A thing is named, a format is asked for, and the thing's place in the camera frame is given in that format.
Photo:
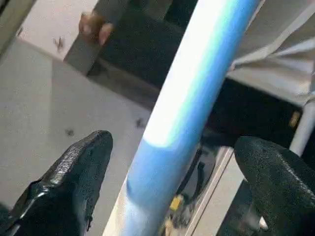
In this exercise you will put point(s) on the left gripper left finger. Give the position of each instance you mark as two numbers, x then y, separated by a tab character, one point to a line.
64	191

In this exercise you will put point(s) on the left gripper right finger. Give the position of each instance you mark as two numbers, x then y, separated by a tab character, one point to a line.
280	187

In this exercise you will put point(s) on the white plastic table leg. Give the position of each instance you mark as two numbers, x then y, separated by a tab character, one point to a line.
187	98
304	128

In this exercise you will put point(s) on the white cabinet with glass doors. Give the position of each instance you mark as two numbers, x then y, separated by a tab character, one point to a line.
216	196

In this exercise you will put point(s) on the black cabinet with gold label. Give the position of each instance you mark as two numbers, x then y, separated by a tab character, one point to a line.
142	49

